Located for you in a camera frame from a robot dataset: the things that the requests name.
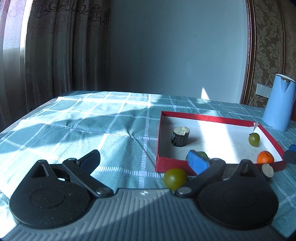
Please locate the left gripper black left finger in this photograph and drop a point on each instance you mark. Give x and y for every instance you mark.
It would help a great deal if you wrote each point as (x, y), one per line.
(71, 178)

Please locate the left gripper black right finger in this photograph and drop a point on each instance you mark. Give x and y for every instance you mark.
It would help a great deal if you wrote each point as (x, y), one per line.
(245, 181)

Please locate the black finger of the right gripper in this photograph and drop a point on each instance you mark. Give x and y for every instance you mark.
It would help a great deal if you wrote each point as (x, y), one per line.
(289, 155)

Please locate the green cucumber chunk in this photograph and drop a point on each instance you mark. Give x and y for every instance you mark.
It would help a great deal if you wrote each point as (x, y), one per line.
(203, 154)

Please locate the orange mandarin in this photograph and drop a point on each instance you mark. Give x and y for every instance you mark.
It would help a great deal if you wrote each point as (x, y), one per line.
(265, 157)

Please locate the green tomato with stem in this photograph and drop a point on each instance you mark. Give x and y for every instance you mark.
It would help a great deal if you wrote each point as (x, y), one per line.
(175, 178)

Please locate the red shallow cardboard tray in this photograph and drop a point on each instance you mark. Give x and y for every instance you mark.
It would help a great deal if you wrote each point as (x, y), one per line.
(218, 137)

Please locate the light blue electric kettle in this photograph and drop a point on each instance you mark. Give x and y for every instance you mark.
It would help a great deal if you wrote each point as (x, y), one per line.
(279, 106)

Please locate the patterned grey curtain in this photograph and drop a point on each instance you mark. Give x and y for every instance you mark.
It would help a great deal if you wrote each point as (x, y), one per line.
(49, 48)

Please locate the white wall switch panel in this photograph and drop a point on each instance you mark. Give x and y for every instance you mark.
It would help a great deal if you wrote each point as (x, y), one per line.
(263, 90)

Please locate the dark wooden door frame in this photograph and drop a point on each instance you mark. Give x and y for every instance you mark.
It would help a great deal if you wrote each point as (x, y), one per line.
(251, 54)

